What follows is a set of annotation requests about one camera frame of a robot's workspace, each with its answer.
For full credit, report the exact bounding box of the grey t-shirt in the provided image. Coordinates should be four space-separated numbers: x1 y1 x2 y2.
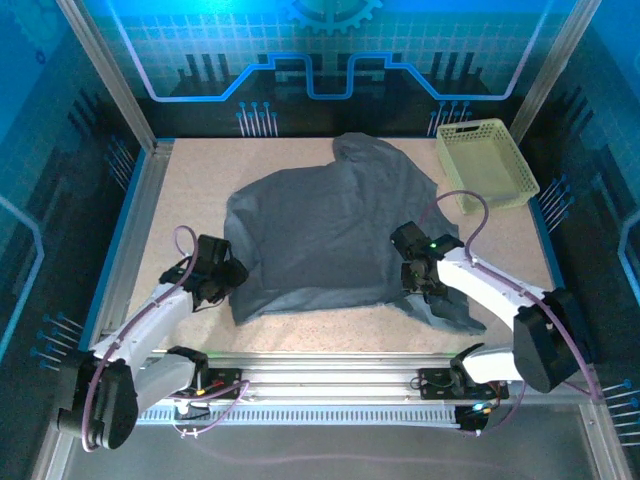
222 132 487 336

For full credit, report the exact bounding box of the yellow-green plastic basket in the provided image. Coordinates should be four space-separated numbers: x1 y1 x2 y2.
436 118 541 215

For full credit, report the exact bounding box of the black controller box with LEDs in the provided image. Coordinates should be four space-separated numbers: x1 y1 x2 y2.
455 402 494 434

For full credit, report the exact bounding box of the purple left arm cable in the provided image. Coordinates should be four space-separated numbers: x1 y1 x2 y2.
80 224 250 454

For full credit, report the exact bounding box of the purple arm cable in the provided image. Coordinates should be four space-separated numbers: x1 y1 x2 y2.
418 189 601 437
80 224 250 454

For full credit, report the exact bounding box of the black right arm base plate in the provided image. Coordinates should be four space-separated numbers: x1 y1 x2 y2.
418 367 510 401

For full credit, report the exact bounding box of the aluminium side rail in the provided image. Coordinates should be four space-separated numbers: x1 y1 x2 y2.
94 139 176 351

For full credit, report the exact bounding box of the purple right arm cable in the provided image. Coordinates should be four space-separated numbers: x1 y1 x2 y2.
418 189 601 437

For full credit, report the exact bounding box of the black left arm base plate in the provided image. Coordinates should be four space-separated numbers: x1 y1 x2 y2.
199 367 244 401

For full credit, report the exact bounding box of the wide aluminium frame rail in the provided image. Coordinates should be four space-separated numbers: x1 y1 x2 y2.
139 352 601 401

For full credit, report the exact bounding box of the grey slotted cable duct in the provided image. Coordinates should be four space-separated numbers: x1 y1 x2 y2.
134 403 461 427

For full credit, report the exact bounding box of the aluminium frame post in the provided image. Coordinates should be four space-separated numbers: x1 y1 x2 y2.
54 0 161 151
507 0 604 146

